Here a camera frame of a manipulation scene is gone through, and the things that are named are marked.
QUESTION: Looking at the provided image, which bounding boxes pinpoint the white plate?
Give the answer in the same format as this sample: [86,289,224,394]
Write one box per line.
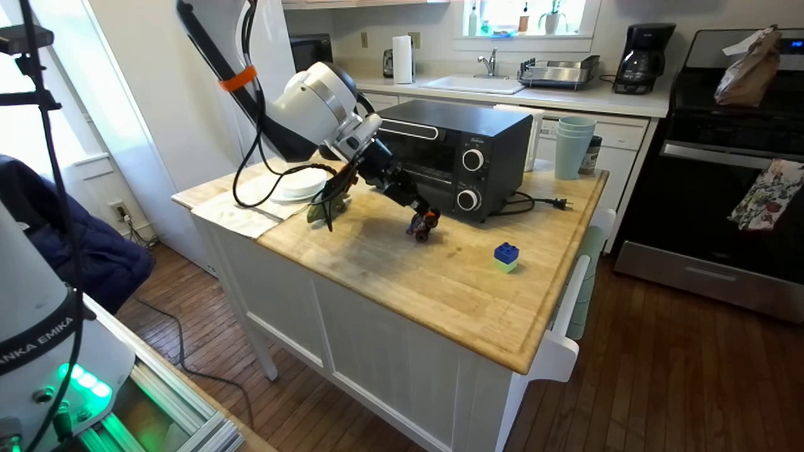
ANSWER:
[272,167,330,203]

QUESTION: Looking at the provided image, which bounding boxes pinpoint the purple toy monster truck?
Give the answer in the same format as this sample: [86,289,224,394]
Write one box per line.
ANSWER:
[411,221,439,242]

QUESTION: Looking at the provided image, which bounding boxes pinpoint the black floor cable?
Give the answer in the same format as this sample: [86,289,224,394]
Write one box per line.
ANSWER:
[133,295,259,432]

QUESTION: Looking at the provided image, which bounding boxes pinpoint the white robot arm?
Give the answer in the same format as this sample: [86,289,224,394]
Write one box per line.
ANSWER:
[268,63,439,240]

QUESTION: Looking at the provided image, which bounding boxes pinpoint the dark blue cloth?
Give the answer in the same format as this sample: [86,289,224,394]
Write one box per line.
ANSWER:
[0,154,153,313]

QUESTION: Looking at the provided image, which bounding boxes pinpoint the black camera on tripod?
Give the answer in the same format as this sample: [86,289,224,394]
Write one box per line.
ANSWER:
[0,25,61,109]

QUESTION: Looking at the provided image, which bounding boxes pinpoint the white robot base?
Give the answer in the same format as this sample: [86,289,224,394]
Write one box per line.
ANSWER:
[0,206,136,452]

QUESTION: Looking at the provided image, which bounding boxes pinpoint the white cloth mat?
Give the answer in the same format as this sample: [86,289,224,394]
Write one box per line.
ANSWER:
[192,175,308,237]

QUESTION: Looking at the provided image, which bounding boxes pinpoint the black power cord plug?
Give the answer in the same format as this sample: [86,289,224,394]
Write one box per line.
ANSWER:
[498,191,567,215]

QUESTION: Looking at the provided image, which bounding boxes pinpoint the white paper towel roll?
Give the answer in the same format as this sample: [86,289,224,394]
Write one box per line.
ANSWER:
[393,35,415,85]

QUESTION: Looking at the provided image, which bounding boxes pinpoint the blue green toy block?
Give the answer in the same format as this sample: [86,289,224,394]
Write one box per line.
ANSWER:
[496,240,521,270]

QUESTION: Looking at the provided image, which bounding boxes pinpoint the black coffee maker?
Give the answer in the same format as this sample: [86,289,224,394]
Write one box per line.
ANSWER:
[612,23,675,94]

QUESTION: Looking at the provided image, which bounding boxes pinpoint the chrome sink faucet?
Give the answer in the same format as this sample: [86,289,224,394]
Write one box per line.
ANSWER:
[477,50,498,77]

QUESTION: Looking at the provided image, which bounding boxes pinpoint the black toaster oven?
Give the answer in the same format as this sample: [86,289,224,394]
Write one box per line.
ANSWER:
[379,97,532,222]

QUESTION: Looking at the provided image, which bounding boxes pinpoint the black stainless stove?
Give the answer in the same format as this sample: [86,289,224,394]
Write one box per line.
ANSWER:
[616,26,804,324]

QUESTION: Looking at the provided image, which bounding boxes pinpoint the floral dish towel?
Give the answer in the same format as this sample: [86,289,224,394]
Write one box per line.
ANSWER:
[729,159,804,230]

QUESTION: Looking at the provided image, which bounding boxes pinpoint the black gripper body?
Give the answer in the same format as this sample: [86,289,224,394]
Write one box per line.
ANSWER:
[356,141,425,208]

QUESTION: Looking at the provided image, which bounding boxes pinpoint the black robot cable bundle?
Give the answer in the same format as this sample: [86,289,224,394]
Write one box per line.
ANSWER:
[174,0,341,210]

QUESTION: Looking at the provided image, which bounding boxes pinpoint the silver dish rack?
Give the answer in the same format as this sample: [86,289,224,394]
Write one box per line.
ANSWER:
[518,54,600,90]

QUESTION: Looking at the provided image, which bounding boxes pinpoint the light green stacked cups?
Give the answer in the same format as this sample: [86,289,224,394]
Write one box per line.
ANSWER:
[556,114,596,181]

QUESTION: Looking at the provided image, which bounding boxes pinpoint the brown paper bag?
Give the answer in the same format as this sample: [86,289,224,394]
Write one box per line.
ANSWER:
[714,25,782,108]

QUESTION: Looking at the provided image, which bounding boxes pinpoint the white kitchen island cabinet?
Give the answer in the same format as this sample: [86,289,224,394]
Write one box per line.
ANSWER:
[176,171,609,452]

